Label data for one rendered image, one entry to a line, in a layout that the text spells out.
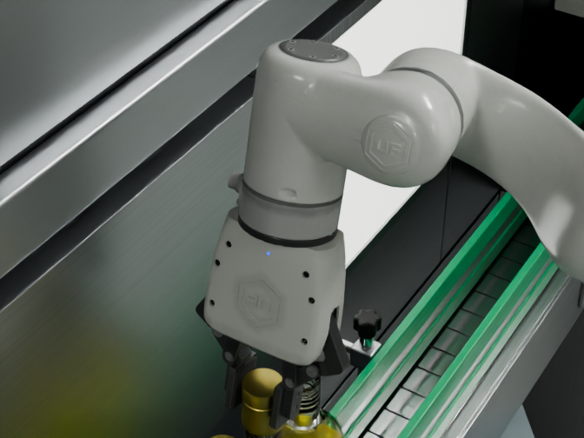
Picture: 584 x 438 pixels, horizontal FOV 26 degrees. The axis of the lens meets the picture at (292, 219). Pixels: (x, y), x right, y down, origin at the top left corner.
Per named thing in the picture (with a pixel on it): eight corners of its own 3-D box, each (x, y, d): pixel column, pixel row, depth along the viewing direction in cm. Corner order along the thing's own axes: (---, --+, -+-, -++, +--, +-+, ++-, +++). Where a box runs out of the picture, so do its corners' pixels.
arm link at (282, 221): (207, 177, 92) (202, 211, 93) (312, 216, 89) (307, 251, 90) (260, 149, 98) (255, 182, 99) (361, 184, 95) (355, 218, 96)
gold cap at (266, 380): (256, 398, 105) (255, 360, 102) (293, 414, 104) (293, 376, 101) (233, 425, 103) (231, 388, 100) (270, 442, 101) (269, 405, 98)
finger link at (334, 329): (296, 274, 95) (256, 314, 98) (365, 352, 94) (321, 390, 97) (304, 268, 96) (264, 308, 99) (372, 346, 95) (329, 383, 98)
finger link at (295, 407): (278, 356, 97) (267, 428, 100) (314, 372, 96) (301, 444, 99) (299, 340, 100) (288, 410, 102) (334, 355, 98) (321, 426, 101)
